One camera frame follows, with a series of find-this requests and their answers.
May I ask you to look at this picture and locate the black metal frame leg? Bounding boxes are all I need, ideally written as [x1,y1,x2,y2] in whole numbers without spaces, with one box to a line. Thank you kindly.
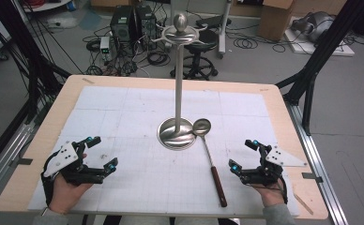
[276,0,364,136]

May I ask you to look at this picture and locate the black computer tower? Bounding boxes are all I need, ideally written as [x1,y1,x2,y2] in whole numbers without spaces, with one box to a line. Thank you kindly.
[136,5,158,43]
[110,5,139,44]

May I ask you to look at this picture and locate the person's right grey sleeve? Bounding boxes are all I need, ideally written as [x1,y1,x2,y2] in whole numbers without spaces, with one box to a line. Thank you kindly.
[262,202,297,225]

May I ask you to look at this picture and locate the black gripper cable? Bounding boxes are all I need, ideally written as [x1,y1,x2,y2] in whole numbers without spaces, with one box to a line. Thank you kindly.
[40,171,55,208]
[275,174,289,205]

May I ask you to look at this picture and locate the white grid mat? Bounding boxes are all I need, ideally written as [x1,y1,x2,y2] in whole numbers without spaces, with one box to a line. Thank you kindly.
[27,85,300,218]

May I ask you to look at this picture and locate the white stand post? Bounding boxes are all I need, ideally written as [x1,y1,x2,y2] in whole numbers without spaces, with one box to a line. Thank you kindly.
[217,0,234,59]

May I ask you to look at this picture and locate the white floor board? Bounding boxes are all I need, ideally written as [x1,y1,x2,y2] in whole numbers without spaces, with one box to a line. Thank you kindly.
[283,30,356,57]

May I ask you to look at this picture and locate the coiled black floor cable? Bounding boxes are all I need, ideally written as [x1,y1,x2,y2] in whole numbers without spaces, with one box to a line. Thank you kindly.
[232,37,259,50]

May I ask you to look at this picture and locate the black table bracket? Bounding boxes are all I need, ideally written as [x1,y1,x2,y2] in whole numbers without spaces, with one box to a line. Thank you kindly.
[8,157,34,167]
[301,172,324,184]

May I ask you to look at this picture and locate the steel utensil hanging stand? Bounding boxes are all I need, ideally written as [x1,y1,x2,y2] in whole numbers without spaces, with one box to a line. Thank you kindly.
[150,12,209,152]

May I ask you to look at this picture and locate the person's left grey sleeve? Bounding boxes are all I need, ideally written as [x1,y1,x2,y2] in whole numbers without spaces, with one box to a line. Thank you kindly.
[32,208,70,225]

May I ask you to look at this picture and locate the person's grey sleeve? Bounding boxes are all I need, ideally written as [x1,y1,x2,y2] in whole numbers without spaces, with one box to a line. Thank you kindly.
[262,202,297,225]
[32,208,70,225]

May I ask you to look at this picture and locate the person's left hand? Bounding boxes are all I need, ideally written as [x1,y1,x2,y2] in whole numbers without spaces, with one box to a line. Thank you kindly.
[48,173,94,216]

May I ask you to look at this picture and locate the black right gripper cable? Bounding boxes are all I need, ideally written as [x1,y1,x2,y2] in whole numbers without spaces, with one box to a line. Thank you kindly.
[275,174,289,205]

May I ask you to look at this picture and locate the aluminium rail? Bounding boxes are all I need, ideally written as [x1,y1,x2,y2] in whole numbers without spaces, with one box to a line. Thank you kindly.
[0,121,37,204]
[284,102,349,225]

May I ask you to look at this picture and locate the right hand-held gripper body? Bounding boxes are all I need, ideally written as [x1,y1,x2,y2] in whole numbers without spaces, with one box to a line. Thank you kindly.
[239,144,309,188]

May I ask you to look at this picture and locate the steel ladle with wooden handle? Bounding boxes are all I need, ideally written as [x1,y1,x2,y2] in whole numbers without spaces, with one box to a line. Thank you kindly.
[191,118,228,208]

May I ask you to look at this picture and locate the black frame with cables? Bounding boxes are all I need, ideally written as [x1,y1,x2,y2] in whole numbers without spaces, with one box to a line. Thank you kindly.
[0,0,72,126]

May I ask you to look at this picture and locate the light wooden table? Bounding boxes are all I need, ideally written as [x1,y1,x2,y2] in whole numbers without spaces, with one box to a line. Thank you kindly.
[0,74,329,220]

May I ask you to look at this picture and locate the brown cardboard box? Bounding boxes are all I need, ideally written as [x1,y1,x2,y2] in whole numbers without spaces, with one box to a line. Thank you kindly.
[257,0,296,42]

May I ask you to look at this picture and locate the black round stool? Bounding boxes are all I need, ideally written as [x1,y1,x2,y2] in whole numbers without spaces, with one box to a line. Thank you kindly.
[169,29,220,81]

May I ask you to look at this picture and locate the tangle of black floor cables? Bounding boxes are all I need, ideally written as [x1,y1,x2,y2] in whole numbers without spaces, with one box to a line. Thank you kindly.
[82,26,173,78]

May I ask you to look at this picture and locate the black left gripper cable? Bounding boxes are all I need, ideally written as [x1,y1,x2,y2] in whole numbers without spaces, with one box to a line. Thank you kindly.
[40,171,55,208]

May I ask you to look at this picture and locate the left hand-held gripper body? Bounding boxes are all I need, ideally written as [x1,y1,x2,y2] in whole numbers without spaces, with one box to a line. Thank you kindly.
[40,140,107,186]

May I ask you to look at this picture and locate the grey bag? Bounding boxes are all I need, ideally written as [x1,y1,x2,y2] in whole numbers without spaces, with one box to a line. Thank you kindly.
[290,10,335,44]

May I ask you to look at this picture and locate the person's right hand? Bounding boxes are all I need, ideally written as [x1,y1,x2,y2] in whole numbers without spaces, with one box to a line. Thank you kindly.
[252,182,287,208]

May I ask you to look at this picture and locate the black flat device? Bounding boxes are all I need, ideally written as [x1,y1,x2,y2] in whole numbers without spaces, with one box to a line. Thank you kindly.
[195,14,233,30]

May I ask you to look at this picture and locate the small white power supply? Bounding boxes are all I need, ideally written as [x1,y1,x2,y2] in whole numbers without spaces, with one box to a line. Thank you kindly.
[99,36,112,62]

